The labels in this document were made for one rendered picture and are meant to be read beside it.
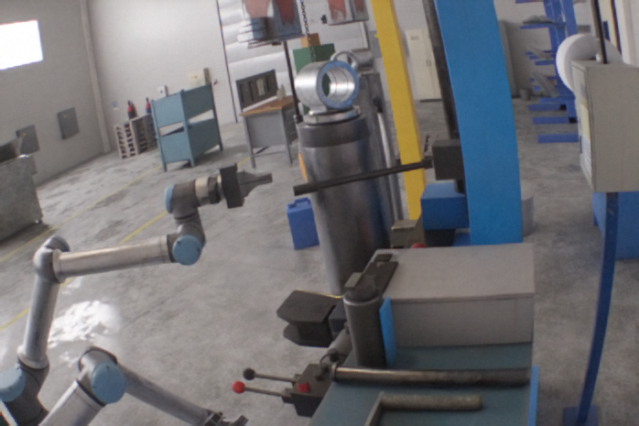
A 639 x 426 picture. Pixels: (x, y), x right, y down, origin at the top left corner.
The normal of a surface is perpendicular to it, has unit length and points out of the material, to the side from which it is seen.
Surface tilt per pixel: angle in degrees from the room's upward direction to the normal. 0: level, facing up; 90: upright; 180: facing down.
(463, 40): 90
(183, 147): 90
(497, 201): 90
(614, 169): 90
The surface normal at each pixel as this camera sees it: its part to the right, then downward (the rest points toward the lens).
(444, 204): -0.33, 0.37
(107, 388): 0.79, 0.02
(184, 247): 0.29, 0.27
